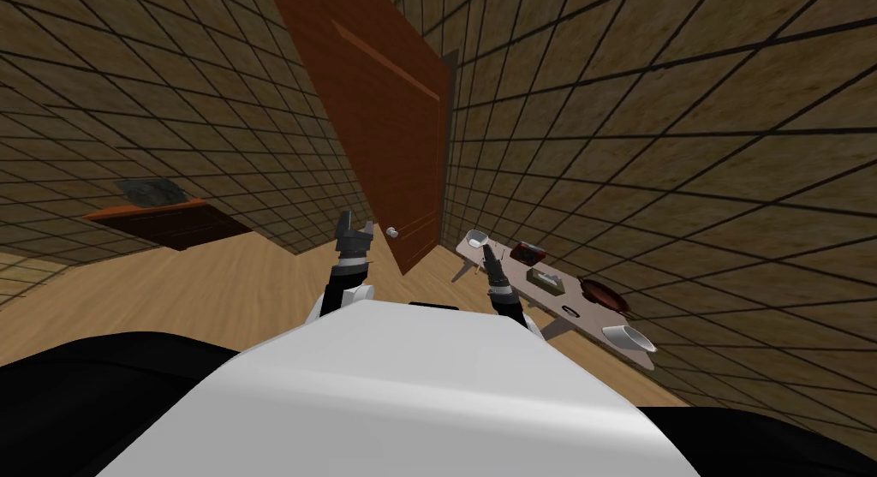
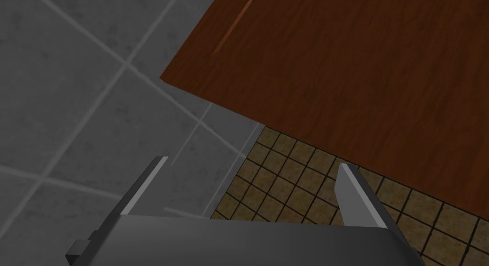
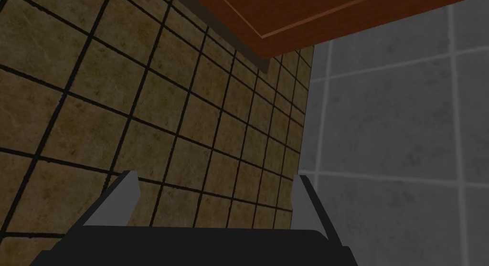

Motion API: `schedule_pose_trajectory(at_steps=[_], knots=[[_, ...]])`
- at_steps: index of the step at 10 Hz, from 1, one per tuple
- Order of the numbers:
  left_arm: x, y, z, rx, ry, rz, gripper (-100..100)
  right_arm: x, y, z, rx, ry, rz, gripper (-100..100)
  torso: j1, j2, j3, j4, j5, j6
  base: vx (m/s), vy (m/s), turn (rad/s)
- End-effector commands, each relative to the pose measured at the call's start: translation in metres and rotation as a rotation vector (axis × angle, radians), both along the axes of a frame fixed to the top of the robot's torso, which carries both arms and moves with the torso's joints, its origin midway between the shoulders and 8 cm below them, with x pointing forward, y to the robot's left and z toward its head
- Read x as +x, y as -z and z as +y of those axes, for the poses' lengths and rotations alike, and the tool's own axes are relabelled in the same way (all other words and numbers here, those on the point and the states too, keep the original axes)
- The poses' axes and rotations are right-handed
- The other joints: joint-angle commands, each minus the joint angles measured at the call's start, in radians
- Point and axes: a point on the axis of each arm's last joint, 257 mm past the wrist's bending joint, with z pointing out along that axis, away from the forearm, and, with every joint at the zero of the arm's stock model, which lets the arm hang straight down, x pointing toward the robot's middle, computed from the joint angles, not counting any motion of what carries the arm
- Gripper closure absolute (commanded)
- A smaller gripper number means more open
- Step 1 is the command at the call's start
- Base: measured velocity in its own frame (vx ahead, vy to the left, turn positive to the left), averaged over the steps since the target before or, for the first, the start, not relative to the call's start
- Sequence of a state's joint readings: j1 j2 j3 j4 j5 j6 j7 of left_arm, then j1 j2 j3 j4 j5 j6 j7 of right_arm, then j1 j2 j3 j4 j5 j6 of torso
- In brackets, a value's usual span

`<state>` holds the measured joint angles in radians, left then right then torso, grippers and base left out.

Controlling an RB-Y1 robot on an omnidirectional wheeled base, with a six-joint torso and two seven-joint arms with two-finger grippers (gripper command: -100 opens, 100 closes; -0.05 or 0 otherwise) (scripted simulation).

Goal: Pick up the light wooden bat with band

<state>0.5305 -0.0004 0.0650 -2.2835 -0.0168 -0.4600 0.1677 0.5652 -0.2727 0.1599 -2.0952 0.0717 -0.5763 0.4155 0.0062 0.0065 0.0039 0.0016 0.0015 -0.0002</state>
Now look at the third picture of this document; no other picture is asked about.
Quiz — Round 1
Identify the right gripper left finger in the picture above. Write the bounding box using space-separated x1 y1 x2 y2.
78 170 141 228

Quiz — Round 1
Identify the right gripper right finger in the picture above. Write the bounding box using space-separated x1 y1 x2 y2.
290 174 343 247

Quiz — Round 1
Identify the brown wooden cabinet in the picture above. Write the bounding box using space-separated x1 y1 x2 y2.
168 0 468 70

